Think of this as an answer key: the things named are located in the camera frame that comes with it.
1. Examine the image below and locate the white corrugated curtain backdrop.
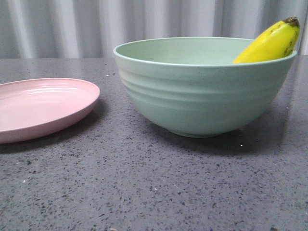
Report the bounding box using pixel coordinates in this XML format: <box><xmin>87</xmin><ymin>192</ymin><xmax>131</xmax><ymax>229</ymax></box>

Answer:
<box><xmin>0</xmin><ymin>0</ymin><xmax>308</xmax><ymax>58</ymax></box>

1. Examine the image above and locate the yellow banana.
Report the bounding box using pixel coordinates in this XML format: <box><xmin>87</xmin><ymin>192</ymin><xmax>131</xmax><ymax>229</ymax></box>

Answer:
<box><xmin>233</xmin><ymin>16</ymin><xmax>300</xmax><ymax>64</ymax></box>

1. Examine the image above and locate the green ribbed bowl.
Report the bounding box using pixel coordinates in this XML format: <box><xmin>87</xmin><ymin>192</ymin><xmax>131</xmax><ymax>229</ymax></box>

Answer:
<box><xmin>114</xmin><ymin>37</ymin><xmax>296</xmax><ymax>137</ymax></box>

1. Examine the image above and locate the pink plate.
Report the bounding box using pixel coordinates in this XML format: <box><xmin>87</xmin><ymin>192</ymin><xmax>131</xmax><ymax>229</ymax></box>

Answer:
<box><xmin>0</xmin><ymin>78</ymin><xmax>100</xmax><ymax>144</ymax></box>

